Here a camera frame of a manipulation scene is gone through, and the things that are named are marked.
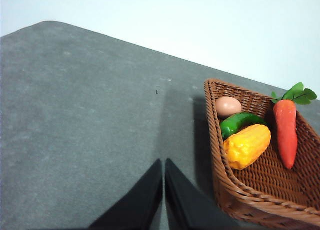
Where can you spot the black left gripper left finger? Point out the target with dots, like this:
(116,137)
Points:
(140,205)

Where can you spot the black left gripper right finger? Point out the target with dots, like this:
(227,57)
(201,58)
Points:
(185,205)

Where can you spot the yellow toy corn cob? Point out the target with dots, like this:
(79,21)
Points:
(246,146)

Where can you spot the brown wicker basket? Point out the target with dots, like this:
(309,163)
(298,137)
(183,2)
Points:
(262,182)

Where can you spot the green toy pepper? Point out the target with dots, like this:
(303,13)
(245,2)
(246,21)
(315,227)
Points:
(237,122)

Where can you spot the tan egg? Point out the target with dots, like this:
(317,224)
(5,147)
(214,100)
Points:
(227,106)

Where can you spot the orange toy carrot green leaves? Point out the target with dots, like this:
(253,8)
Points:
(285,129)

